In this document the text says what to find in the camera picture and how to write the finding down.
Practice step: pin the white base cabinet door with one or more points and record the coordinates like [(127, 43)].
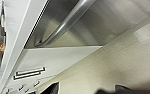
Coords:
[(57, 58), (34, 81)]

